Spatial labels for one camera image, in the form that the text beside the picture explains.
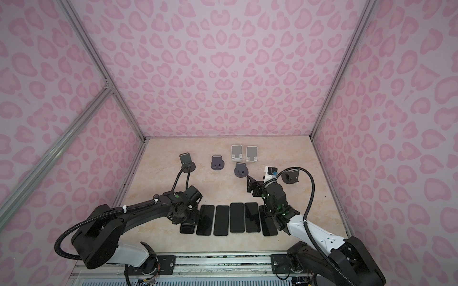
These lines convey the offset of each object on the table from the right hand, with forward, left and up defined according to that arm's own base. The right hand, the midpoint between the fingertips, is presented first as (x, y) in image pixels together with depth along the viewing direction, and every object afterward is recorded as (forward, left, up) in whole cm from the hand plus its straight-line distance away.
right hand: (254, 176), depth 82 cm
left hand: (-15, +29, -15) cm, 36 cm away
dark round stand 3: (+11, +6, -12) cm, 18 cm away
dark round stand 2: (+17, +20, -14) cm, 30 cm away
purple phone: (-19, +31, -14) cm, 39 cm away
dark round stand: (+15, +37, -10) cm, 41 cm away
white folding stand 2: (+24, 0, -13) cm, 27 cm away
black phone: (-13, +8, -17) cm, 23 cm away
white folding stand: (+24, +9, -12) cm, 28 cm away
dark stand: (+7, -20, -13) cm, 25 cm away
